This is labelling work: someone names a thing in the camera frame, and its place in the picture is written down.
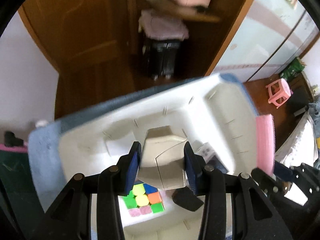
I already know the white handheld screen device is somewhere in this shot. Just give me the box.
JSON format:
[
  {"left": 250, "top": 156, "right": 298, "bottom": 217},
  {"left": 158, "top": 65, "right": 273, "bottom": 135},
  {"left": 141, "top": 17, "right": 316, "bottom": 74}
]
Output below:
[{"left": 195, "top": 142, "right": 229, "bottom": 174}]

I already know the blue grey cloth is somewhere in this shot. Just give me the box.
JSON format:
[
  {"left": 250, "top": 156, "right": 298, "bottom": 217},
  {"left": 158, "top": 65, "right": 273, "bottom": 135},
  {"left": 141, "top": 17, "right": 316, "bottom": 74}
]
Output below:
[{"left": 307, "top": 102, "right": 320, "bottom": 120}]

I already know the pack of dark bottles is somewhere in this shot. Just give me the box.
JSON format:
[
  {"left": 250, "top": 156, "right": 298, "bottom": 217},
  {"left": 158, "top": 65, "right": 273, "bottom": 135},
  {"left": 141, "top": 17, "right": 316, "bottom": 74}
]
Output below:
[{"left": 142, "top": 39, "right": 182, "bottom": 80}]

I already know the white plastic storage bin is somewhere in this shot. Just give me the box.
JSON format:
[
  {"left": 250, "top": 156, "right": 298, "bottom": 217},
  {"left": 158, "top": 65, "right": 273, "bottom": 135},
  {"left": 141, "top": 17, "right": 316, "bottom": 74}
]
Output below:
[{"left": 58, "top": 74, "right": 260, "bottom": 240}]

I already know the pink folded cloth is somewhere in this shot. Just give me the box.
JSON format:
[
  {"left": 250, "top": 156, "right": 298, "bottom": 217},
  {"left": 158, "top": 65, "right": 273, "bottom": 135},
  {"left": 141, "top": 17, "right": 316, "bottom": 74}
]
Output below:
[{"left": 139, "top": 9, "right": 189, "bottom": 40}]

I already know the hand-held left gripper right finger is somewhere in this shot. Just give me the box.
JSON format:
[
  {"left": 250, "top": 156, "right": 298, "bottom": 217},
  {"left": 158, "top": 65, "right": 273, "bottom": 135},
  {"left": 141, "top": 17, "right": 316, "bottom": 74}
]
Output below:
[{"left": 184, "top": 141, "right": 294, "bottom": 240}]

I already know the black charger plug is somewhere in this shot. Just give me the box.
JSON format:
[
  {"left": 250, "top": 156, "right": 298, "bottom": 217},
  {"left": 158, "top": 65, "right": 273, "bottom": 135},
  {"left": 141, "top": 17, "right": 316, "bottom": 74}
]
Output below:
[{"left": 172, "top": 187, "right": 204, "bottom": 212}]

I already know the wooden corner shelf unit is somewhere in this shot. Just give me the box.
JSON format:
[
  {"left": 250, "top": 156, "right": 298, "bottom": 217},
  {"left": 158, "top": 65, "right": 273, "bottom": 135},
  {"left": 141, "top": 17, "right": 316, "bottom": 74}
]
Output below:
[{"left": 125, "top": 0, "right": 263, "bottom": 90}]

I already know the green chalkboard with pink frame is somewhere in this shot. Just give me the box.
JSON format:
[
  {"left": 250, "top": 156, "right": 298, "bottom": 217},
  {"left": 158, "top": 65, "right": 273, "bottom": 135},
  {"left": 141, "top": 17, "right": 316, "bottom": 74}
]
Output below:
[{"left": 0, "top": 144, "right": 45, "bottom": 240}]

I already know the light blue flowered wardrobe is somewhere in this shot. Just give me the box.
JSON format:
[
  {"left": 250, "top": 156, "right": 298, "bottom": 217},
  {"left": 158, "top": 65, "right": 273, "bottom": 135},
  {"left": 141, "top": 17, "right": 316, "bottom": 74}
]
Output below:
[{"left": 207, "top": 0, "right": 320, "bottom": 83}]

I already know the green printed bag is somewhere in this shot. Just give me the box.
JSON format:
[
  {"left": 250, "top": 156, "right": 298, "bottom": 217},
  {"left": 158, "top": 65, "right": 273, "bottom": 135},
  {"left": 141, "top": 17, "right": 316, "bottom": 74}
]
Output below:
[{"left": 279, "top": 57, "right": 305, "bottom": 80}]

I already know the pink sponge strip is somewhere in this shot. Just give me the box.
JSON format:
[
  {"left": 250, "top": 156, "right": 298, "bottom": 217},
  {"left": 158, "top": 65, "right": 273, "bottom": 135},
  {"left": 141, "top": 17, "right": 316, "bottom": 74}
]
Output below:
[{"left": 255, "top": 114, "right": 275, "bottom": 173}]

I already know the pink plastic stool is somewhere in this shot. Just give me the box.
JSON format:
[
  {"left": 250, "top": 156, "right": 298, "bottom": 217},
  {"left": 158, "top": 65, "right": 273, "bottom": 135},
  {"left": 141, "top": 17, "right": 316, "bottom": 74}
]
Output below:
[{"left": 265, "top": 78, "right": 293, "bottom": 109}]

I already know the translucent white plastic box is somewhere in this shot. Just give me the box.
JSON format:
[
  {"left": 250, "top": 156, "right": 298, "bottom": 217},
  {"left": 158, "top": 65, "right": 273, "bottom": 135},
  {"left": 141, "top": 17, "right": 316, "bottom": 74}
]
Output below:
[{"left": 137, "top": 126, "right": 188, "bottom": 190}]

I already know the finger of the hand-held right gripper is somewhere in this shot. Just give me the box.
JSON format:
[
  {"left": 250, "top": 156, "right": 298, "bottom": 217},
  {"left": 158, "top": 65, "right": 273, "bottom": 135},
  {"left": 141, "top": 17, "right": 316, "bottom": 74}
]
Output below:
[
  {"left": 251, "top": 168, "right": 284, "bottom": 200},
  {"left": 274, "top": 161, "right": 303, "bottom": 183}
]

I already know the white checkered towel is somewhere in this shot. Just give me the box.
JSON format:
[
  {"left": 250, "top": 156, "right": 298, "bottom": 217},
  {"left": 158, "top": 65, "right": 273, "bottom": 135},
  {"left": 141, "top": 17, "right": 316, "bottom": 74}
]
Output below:
[{"left": 275, "top": 110, "right": 320, "bottom": 168}]

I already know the colourful puzzle cube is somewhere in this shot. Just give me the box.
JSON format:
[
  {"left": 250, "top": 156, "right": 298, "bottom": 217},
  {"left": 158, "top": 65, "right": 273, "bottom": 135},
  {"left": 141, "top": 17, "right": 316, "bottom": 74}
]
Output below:
[{"left": 122, "top": 180, "right": 165, "bottom": 217}]

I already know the blue plush table cloth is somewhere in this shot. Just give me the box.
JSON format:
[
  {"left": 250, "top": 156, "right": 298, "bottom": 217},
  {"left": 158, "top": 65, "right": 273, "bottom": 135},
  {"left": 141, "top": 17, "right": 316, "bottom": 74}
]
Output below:
[{"left": 27, "top": 72, "right": 260, "bottom": 213}]

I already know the brown wooden door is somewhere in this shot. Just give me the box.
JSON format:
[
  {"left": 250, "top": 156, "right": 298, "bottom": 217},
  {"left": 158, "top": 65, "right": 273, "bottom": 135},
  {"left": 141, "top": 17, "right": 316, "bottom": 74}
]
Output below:
[{"left": 17, "top": 0, "right": 140, "bottom": 118}]

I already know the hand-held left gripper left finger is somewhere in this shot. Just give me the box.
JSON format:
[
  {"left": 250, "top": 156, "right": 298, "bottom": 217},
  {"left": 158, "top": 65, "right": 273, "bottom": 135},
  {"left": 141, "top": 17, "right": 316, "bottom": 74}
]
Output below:
[{"left": 30, "top": 141, "right": 142, "bottom": 240}]

